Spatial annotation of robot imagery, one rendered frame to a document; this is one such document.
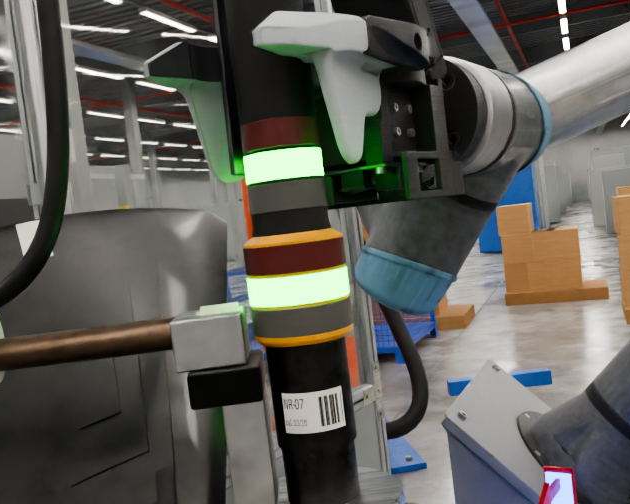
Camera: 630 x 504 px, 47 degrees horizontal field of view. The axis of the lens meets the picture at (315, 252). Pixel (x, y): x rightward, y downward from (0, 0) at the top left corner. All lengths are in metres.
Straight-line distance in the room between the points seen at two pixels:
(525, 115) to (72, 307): 0.32
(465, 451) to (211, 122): 0.60
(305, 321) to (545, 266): 9.16
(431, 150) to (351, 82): 0.08
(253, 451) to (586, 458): 0.65
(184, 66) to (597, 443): 0.72
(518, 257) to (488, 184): 8.92
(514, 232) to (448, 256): 8.88
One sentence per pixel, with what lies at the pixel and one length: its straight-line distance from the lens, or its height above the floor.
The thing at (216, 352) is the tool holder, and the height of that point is 1.38.
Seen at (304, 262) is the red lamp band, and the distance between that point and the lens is 0.30.
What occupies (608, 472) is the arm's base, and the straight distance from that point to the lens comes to 0.94.
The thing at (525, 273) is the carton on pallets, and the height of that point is 0.37.
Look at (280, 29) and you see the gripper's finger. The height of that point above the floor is 1.50.
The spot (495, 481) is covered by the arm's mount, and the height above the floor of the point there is 1.11.
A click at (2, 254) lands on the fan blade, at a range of 0.46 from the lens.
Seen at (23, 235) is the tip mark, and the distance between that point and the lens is 0.47.
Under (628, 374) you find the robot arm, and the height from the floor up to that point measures 1.20.
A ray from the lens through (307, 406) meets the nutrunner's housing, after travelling 0.31.
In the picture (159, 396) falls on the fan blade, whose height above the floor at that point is 1.35.
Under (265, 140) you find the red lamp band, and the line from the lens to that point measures 0.30.
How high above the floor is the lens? 1.43
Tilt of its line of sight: 3 degrees down
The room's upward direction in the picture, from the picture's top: 7 degrees counter-clockwise
